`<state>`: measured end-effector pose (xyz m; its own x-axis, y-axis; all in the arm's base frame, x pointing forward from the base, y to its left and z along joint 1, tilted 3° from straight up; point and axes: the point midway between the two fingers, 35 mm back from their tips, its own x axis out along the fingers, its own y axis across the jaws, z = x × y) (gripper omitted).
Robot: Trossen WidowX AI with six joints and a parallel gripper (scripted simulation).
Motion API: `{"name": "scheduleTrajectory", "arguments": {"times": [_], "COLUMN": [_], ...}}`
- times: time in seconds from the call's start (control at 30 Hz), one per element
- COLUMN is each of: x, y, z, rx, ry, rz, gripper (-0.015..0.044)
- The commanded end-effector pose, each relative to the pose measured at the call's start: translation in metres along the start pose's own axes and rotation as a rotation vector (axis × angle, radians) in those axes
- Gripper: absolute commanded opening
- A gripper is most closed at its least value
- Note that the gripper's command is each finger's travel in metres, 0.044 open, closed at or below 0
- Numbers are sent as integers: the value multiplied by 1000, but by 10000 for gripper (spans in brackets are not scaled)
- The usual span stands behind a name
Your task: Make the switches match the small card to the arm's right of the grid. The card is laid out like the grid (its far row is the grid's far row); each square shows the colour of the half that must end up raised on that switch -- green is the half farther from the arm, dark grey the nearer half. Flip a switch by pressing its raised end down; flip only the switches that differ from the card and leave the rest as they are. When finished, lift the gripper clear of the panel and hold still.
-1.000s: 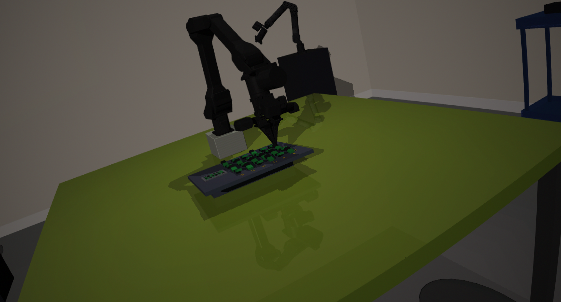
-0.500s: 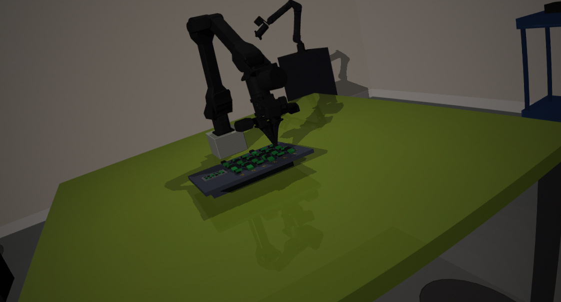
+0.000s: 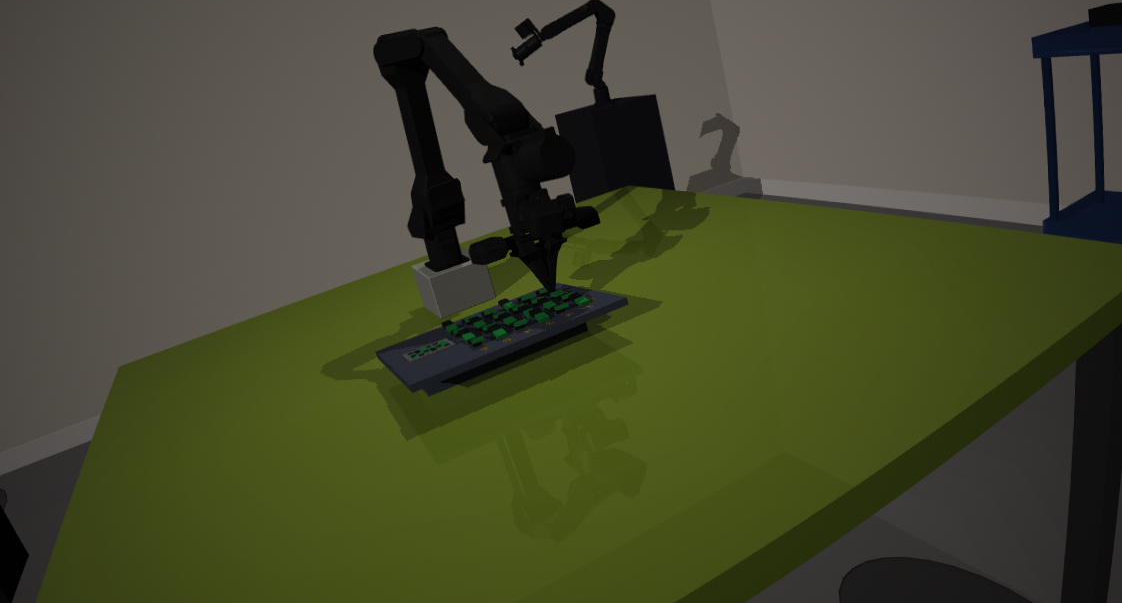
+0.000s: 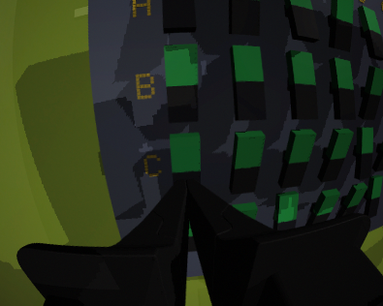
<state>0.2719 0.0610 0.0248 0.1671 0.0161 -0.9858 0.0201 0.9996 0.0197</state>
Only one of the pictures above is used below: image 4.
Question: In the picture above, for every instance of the dark grey switch panel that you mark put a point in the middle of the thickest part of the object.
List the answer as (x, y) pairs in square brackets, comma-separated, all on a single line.
[(276, 106)]

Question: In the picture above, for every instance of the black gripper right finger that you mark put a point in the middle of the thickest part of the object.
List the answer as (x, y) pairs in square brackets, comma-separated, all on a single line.
[(238, 254)]

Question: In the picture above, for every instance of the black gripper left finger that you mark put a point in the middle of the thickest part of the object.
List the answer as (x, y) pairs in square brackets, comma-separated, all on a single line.
[(148, 267)]

